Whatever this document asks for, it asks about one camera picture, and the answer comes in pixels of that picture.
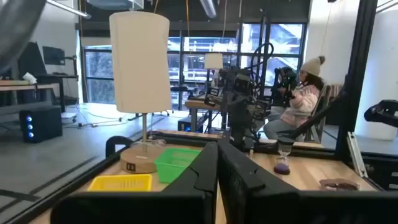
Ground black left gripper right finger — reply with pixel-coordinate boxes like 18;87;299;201
217;141;398;224

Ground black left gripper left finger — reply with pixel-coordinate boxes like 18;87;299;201
51;141;218;224

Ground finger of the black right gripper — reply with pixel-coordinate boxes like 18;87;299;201
230;95;239;123
238;95;249;123

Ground black-capped purple sand hourglass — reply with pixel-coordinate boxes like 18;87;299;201
273;138;295;175

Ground brown strap wristwatch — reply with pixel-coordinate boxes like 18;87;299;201
319;178;361;192

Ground black monitor on arm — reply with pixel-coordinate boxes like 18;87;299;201
42;45;78;78

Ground grey office chair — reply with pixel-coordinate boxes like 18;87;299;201
305;83;345;144

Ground wooden office desk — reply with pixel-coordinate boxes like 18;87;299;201
0;79;60;104

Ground green plastic basket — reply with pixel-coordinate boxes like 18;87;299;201
154;147;201;184

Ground person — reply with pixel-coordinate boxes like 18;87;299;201
263;55;326;141

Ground white shade table lamp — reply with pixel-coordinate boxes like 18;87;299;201
204;52;224;88

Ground yellow plastic basket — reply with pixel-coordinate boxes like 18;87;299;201
88;174;153;192

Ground white shade wooden base lamp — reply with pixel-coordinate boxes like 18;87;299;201
108;11;172;174

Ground black robot device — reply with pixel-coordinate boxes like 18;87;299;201
363;99;398;129

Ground black computer with blue lights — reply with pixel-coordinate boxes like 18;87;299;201
19;105;63;144

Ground white crumpled tissue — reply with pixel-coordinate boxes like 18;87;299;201
22;72;38;85

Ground black clamp handle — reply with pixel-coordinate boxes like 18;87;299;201
105;136;135;158

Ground silver aluminium bracket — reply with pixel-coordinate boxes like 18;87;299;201
346;131;369;179

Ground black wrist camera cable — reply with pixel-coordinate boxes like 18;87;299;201
0;0;47;74

